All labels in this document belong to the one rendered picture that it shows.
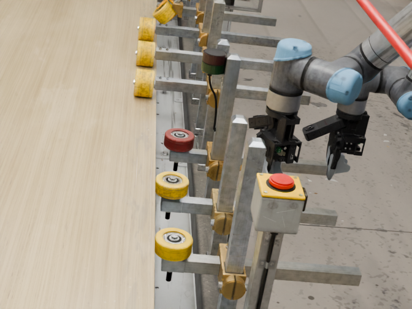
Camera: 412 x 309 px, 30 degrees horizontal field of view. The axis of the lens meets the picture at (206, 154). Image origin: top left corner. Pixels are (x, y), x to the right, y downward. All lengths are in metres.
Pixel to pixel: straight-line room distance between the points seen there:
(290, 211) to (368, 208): 2.60
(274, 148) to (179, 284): 0.48
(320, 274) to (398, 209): 2.19
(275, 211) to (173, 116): 1.68
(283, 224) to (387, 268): 2.19
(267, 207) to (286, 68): 0.50
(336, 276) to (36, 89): 1.05
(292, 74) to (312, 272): 0.43
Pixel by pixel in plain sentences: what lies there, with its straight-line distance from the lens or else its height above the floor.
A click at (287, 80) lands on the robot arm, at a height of 1.22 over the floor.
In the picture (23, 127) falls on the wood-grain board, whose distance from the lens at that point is 2.04.
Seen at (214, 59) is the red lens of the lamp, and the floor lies 1.15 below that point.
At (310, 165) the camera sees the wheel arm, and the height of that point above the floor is 0.86.
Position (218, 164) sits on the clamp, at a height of 0.86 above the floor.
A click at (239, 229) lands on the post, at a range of 1.55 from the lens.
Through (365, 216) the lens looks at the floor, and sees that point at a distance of 3.73.
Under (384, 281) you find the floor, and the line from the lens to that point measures 3.30.
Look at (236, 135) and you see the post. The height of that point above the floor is 1.07.
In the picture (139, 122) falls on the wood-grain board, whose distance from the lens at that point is 2.11.
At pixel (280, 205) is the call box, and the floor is 1.20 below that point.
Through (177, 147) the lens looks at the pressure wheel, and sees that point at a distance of 2.03.
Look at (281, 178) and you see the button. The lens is 1.22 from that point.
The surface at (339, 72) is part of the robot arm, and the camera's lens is 1.60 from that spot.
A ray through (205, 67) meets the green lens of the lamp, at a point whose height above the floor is 1.13.
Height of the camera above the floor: 1.80
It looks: 27 degrees down
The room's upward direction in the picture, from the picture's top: 9 degrees clockwise
